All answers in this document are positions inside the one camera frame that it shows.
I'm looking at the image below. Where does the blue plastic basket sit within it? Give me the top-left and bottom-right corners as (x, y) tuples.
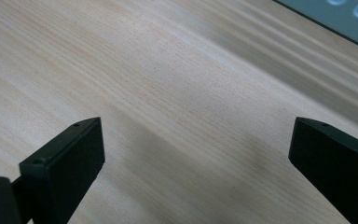
(273, 0), (358, 54)

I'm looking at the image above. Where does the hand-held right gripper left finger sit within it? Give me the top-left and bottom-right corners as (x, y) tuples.
(19, 117), (106, 224)

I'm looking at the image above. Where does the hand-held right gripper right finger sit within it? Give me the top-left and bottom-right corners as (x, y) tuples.
(288, 117), (358, 224)

